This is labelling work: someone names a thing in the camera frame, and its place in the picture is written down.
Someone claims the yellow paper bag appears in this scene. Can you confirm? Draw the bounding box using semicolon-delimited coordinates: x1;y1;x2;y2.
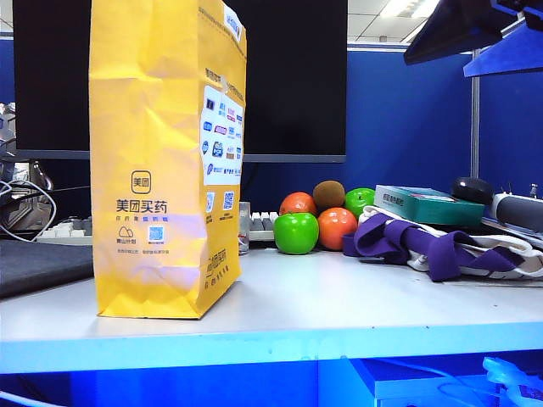
87;0;249;320

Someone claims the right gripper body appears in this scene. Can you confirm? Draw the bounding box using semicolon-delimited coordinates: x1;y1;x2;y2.
491;0;543;31

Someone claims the dark grey mat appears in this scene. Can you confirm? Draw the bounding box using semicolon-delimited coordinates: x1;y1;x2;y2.
0;239;94;298

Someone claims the green apple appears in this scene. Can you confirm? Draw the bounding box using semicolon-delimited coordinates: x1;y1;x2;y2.
273;211;320;255
344;187;378;220

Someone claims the metal partition post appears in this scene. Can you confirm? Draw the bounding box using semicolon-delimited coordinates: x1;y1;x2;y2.
471;48;482;179

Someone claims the white cable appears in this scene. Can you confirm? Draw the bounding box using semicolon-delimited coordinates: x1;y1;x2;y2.
0;178;58;243

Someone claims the translucent plastic clip bundle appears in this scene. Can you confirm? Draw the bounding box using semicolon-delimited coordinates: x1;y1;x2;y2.
482;355;543;407

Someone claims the brown kiwi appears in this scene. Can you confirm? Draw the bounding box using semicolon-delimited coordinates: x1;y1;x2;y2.
312;179;347;213

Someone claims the black computer monitor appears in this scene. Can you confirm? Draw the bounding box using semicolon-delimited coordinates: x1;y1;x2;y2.
12;0;348;164

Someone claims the green medicine box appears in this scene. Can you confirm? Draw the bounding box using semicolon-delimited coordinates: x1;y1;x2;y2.
374;184;485;226

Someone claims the grey and white keyboard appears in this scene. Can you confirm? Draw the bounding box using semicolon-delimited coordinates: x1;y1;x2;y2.
36;210;279;245

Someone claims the clear glass cup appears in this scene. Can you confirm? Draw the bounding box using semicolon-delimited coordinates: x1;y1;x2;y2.
238;201;252;255

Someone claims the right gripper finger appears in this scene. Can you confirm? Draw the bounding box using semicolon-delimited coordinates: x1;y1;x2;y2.
403;0;517;65
463;25;543;78

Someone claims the orange fruit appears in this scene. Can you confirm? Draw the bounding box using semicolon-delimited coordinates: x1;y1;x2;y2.
316;206;360;251
278;191;318;217

